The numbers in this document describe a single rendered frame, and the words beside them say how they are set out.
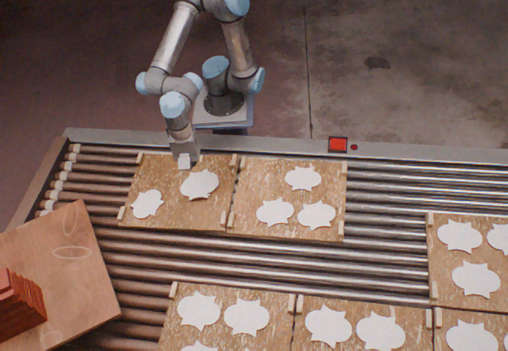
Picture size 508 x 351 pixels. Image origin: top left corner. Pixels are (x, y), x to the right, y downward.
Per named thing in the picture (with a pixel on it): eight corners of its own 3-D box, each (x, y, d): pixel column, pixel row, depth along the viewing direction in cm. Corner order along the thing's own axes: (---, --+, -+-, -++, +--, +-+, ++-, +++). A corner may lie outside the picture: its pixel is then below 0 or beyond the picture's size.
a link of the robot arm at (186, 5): (179, -32, 183) (128, 83, 167) (207, -29, 179) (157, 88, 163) (190, -10, 193) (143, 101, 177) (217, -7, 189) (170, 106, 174)
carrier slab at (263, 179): (244, 160, 205) (243, 157, 203) (347, 165, 197) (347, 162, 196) (227, 234, 183) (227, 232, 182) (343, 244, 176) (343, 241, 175)
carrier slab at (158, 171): (142, 156, 212) (141, 153, 210) (239, 158, 205) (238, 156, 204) (118, 227, 190) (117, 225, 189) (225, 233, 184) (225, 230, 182)
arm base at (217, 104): (209, 91, 237) (204, 75, 229) (240, 88, 235) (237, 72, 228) (206, 114, 228) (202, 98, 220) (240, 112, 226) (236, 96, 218)
